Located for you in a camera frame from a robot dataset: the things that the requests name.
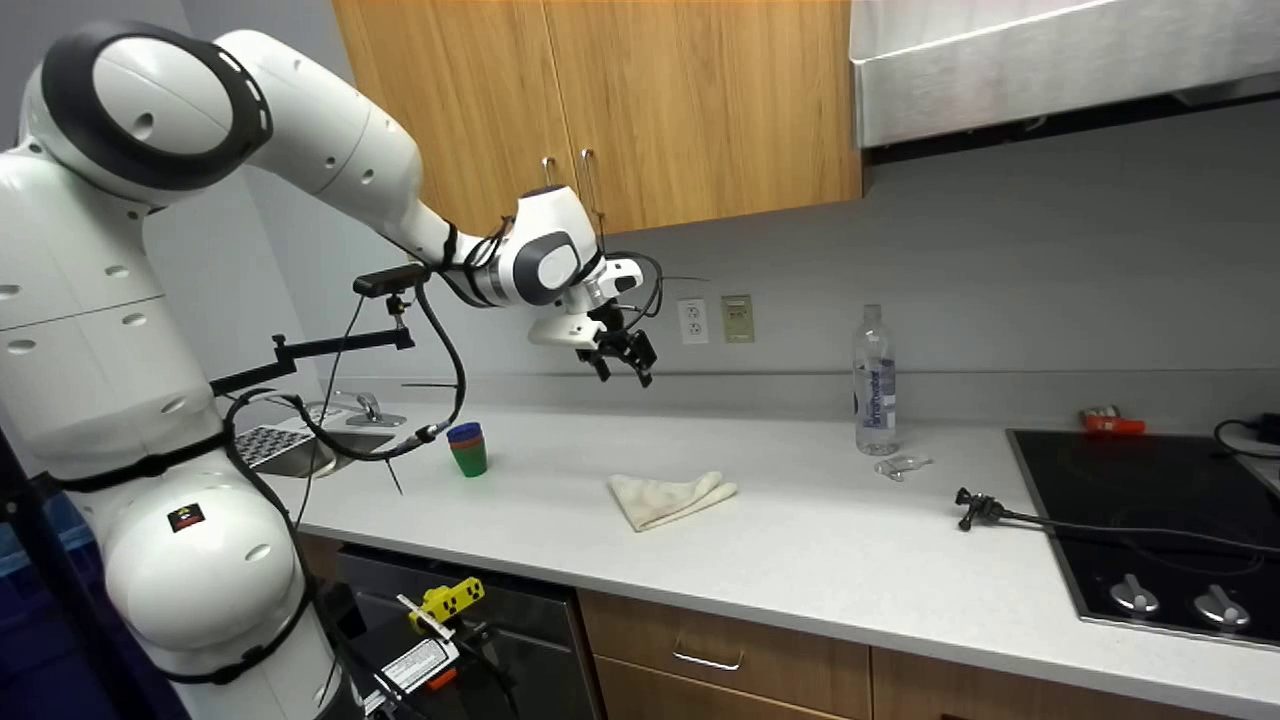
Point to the clear plastic water bottle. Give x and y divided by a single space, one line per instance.
878 386

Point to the steel sink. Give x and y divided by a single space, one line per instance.
322 449

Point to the white wall power outlet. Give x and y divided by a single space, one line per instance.
695 323

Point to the black dishwasher front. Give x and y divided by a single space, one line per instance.
532 643

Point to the wooden upper cabinet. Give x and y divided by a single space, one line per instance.
722 106

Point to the stained beige cloth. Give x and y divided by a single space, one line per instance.
673 497

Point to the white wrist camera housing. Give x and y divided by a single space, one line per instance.
560 332

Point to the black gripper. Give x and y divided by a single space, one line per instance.
616 328

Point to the beige wall switch plate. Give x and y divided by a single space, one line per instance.
736 318

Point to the silver box device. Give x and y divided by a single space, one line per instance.
417 671

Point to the wooden drawer front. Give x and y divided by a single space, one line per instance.
1014 703
744 643

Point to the green plastic cup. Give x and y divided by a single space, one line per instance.
468 463

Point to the steel range hood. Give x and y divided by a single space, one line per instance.
1064 64

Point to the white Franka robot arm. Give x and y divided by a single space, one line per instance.
122 332

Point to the small clear plastic item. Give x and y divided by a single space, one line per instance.
906 464

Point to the black tool tray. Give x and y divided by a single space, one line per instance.
1163 514

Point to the small red orange object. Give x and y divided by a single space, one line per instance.
1110 423

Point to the chrome faucet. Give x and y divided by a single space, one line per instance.
371 415

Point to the silver cooktop knob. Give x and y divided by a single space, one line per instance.
1133 597
1220 611

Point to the blue plastic cup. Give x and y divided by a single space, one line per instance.
465 432

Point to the yellow clamp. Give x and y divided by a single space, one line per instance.
448 601

